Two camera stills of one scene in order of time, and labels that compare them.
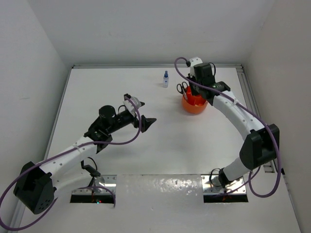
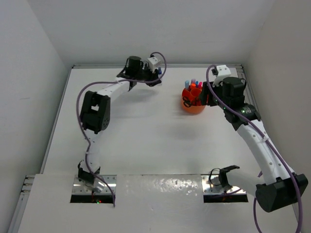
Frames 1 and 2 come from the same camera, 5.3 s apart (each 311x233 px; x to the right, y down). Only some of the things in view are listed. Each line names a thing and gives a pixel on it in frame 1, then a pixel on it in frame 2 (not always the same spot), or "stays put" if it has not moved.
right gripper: (194, 91) -> (204, 94)
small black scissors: (182, 89) -> (186, 99)
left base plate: (105, 181) stays put
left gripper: (145, 122) -> (152, 75)
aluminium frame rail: (268, 166) stays put
